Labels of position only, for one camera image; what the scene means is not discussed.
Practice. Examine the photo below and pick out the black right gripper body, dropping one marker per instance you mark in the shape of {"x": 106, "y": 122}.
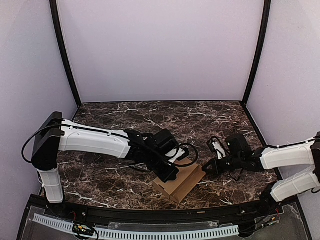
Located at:
{"x": 219, "y": 163}

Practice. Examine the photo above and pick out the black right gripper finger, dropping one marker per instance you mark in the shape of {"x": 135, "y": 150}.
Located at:
{"x": 211, "y": 164}
{"x": 210, "y": 172}

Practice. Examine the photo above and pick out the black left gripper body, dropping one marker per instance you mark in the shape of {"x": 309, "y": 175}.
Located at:
{"x": 164, "y": 171}

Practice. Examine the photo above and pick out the brown cardboard paper box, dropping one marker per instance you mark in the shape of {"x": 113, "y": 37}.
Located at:
{"x": 186, "y": 179}

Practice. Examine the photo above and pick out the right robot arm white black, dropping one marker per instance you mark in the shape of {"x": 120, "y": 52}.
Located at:
{"x": 239, "y": 155}

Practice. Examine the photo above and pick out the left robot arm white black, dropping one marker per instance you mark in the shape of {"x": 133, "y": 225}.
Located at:
{"x": 157, "y": 151}

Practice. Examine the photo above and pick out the right small circuit board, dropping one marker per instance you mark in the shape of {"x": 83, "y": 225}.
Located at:
{"x": 271, "y": 221}

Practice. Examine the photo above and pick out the small green circuit board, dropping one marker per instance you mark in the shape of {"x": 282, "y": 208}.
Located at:
{"x": 82, "y": 230}

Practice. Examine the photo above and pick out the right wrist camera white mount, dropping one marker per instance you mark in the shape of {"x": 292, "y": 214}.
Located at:
{"x": 216, "y": 147}

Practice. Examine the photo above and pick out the black front table rail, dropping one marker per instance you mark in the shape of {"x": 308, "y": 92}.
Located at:
{"x": 239, "y": 213}

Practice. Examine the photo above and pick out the white slotted cable duct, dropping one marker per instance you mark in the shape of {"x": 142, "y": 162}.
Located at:
{"x": 135, "y": 231}

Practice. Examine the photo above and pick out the black right frame post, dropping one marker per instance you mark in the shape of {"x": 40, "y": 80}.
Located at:
{"x": 258, "y": 51}

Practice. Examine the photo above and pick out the black frame post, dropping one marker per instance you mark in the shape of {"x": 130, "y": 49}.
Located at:
{"x": 63, "y": 51}
{"x": 258, "y": 51}

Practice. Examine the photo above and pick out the black left frame post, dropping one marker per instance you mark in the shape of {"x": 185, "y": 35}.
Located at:
{"x": 63, "y": 51}

